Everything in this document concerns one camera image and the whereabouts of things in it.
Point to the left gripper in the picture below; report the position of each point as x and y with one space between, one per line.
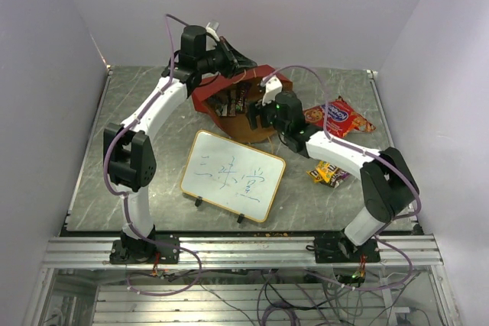
235 60

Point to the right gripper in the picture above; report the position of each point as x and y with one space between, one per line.
252 114

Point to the red paper bag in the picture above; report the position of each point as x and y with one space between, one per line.
237 128

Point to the red chips bag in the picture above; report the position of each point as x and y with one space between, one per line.
338 117

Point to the yellow m&m's packet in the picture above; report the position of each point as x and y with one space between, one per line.
322 173

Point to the purple candy packet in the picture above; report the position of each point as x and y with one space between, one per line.
335 177

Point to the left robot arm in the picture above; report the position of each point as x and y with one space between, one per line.
129 163

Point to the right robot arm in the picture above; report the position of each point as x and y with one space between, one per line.
388 186

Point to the small whiteboard with stand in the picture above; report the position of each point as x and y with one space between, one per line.
232 176

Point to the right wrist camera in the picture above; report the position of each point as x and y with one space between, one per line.
272 87

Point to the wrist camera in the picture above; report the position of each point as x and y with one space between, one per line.
212 30
272 87

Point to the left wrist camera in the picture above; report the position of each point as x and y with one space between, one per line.
212 30

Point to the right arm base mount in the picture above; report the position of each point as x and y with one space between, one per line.
334 247

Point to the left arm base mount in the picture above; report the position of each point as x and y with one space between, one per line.
128 250

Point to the aluminium rail frame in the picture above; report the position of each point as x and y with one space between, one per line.
231 253

